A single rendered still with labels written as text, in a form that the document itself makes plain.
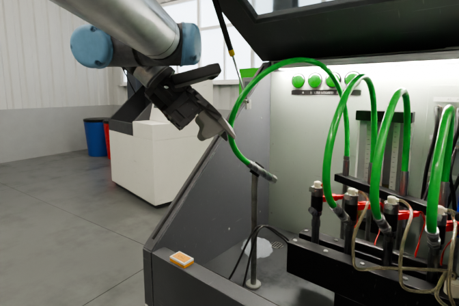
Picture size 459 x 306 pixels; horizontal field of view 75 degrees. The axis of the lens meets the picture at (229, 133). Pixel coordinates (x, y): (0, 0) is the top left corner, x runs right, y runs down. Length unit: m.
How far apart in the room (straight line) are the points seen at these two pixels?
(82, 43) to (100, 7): 0.25
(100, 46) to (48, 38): 6.89
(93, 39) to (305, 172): 0.79
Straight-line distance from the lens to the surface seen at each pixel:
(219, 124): 0.64
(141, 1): 0.39
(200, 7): 6.13
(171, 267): 0.77
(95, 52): 0.57
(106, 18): 0.36
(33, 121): 7.18
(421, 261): 0.78
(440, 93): 0.95
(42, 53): 7.32
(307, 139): 1.06
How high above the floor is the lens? 1.35
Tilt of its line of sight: 8 degrees down
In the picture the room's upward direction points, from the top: straight up
